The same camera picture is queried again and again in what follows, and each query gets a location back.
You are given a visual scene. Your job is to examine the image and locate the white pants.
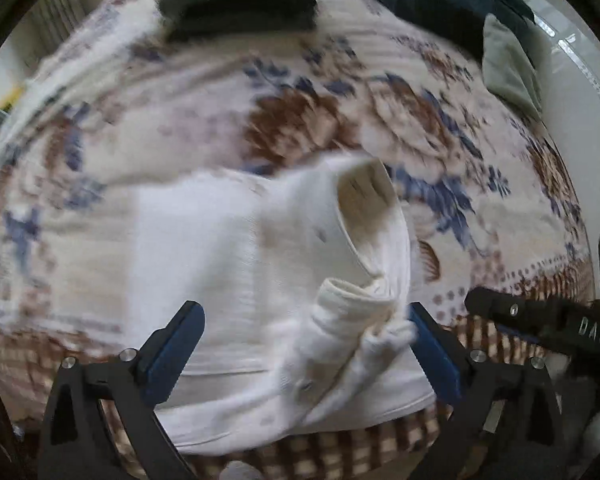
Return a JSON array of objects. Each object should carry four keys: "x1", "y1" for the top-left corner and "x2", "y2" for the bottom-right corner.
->
[{"x1": 130, "y1": 155, "x2": 437, "y2": 456}]

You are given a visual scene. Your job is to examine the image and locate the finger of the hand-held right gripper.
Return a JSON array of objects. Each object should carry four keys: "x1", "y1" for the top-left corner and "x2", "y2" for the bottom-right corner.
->
[{"x1": 465, "y1": 286, "x2": 578, "y2": 347}]

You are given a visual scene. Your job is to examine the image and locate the folded blue jeans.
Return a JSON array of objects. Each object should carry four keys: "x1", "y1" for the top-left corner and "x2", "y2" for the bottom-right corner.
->
[{"x1": 159, "y1": 0, "x2": 322, "y2": 43}]

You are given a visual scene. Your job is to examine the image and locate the white bed headboard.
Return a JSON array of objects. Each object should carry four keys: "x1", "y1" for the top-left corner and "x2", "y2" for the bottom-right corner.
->
[{"x1": 527, "y1": 0, "x2": 600, "y2": 211}]

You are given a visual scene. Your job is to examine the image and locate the light green cloth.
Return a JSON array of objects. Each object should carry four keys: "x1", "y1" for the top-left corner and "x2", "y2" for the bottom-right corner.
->
[{"x1": 481, "y1": 12, "x2": 552, "y2": 122}]

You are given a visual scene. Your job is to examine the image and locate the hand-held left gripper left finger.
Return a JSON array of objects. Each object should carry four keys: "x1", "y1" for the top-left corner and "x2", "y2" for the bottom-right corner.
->
[{"x1": 37, "y1": 300, "x2": 206, "y2": 480}]

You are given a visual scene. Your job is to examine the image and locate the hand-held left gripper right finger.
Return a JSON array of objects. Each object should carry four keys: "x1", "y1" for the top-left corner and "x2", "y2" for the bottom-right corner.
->
[{"x1": 407, "y1": 301, "x2": 573, "y2": 480}]

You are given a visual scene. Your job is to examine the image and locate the yellow box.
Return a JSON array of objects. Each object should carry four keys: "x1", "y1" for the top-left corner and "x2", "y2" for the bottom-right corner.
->
[{"x1": 0, "y1": 85, "x2": 26, "y2": 111}]

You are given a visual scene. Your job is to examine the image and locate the floral bed blanket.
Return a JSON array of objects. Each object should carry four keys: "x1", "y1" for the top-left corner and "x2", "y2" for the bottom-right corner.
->
[{"x1": 0, "y1": 0, "x2": 598, "y2": 480}]

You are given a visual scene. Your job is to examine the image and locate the grey-blue striped curtain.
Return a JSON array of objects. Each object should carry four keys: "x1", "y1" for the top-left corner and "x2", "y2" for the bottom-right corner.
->
[{"x1": 35, "y1": 0, "x2": 86, "y2": 46}]

